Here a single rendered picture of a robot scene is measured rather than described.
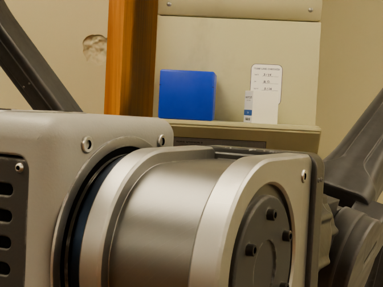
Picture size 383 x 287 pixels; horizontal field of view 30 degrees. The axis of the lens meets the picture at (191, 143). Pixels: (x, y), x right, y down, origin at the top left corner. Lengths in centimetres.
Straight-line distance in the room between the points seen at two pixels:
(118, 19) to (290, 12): 34
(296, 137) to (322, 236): 83
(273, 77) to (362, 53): 50
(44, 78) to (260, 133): 41
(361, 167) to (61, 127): 33
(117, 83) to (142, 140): 90
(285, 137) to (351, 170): 68
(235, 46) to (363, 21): 54
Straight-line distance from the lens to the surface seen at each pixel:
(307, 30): 142
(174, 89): 130
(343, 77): 186
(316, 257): 47
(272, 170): 39
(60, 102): 112
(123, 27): 134
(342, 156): 64
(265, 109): 133
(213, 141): 132
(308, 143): 132
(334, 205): 55
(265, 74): 141
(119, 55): 134
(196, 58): 141
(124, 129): 42
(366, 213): 60
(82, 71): 189
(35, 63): 112
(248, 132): 130
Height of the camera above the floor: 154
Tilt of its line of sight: 3 degrees down
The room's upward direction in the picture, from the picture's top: 3 degrees clockwise
